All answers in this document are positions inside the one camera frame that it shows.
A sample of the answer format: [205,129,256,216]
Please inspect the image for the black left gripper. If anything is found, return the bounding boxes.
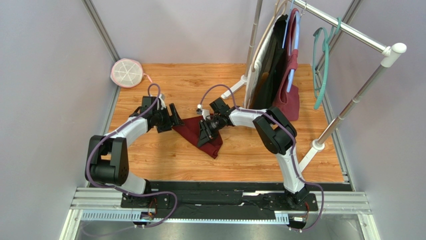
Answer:
[153,103,184,133]

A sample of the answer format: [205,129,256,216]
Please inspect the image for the dark red cloth napkin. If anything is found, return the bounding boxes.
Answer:
[172,116,223,159]

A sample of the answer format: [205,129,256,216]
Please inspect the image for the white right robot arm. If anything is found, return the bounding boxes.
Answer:
[197,98,309,202]

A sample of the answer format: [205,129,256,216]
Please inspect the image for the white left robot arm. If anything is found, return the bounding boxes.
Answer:
[85,95,184,197]

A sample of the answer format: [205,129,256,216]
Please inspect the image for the round pink mesh laundry bag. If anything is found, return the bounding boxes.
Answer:
[110,58,153,89]

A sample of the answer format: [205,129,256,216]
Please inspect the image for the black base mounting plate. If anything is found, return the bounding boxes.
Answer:
[89,179,353,221]

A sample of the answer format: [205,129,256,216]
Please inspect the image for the white hanging towel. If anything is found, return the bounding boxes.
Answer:
[243,27,273,108]

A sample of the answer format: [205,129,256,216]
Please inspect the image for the dark red hanging garment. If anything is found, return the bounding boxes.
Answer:
[271,8,302,122]

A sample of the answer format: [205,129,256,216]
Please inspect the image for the black hanging garment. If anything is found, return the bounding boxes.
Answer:
[250,14,289,110]

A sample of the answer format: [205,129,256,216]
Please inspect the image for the blue plastic hanger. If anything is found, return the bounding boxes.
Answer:
[282,1,301,93]

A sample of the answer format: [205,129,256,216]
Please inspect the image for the wooden hanger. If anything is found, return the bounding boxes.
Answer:
[250,0,288,72]

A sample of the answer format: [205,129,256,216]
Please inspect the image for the teal plastic hanger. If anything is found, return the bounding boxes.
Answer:
[312,17,342,110]

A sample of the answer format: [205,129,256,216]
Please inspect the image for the silver clothes rack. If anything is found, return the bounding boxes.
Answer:
[220,0,408,176]

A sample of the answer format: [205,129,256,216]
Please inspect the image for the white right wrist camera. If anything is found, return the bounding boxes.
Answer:
[196,104,211,120]

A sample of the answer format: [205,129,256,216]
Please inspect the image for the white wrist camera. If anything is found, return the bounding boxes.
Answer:
[158,93,167,110]
[196,104,211,120]

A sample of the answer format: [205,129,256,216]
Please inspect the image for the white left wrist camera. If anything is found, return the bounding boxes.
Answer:
[158,93,167,110]

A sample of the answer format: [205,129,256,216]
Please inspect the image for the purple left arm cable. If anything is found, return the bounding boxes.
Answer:
[85,83,179,229]

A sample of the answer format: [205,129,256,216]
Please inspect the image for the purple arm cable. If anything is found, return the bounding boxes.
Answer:
[197,84,325,233]
[85,83,179,229]

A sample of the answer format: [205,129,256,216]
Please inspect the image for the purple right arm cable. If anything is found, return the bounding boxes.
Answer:
[197,84,325,233]

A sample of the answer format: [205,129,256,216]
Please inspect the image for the aluminium frame rail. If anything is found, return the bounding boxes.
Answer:
[60,181,380,240]

